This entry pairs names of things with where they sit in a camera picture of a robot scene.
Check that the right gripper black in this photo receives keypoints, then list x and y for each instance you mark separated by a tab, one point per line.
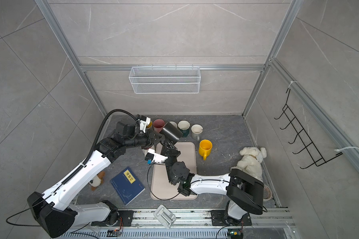
170	151

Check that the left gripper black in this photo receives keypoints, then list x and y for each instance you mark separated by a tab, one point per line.
150	135

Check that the blue mug yellow inside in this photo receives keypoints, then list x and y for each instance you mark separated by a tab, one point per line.
149	125

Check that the pink cartoon mug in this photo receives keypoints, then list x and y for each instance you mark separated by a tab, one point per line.
158	125

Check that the white mug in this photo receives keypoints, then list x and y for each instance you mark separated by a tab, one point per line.
146	151

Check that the black mug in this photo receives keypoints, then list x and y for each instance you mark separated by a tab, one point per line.
171	133

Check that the light green mug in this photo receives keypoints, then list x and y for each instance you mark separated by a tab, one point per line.
174	123

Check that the dark green mug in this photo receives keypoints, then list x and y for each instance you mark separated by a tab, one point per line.
184	127

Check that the grey mug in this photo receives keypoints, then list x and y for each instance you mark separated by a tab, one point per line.
196	131

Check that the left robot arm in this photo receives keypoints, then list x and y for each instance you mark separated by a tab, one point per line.
51	209

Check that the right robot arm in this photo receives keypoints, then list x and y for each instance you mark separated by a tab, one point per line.
244	191

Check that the beige serving tray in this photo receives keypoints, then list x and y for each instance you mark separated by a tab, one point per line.
166	183

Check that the blue hardcover book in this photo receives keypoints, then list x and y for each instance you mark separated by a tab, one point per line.
127	185

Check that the small brown white object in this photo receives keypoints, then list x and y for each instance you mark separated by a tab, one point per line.
97	180

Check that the white plush toy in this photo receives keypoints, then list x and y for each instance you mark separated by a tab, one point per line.
252	157

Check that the clear tape roll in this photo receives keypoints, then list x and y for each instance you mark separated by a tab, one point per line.
267	195

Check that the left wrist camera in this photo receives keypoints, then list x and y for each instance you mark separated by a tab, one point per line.
143	122

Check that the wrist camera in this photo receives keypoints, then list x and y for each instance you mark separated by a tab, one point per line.
143	122
154	158

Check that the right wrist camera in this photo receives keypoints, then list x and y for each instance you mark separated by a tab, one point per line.
154	158

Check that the white wire mesh basket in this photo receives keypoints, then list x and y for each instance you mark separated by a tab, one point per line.
165	80

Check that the white plastic bracket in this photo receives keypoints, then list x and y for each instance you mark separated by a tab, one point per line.
165	217

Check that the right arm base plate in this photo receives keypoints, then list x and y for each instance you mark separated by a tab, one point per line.
220	218

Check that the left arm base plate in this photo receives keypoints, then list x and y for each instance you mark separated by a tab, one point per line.
122	218

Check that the black wire hook rack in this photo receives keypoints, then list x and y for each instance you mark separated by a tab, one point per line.
302	136

